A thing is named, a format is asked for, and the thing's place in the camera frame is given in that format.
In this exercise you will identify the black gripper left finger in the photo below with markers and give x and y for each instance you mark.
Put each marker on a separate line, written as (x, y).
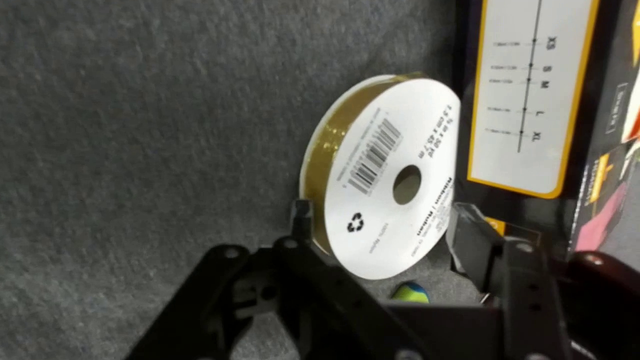
(308, 231)

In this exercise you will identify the black printed cardboard box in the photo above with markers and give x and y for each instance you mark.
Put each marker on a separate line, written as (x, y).
(532, 107)

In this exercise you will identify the gold ribbon spool white disc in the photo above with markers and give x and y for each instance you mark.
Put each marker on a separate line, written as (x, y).
(386, 180)

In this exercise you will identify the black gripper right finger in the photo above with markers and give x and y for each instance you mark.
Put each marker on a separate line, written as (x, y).
(481, 251)

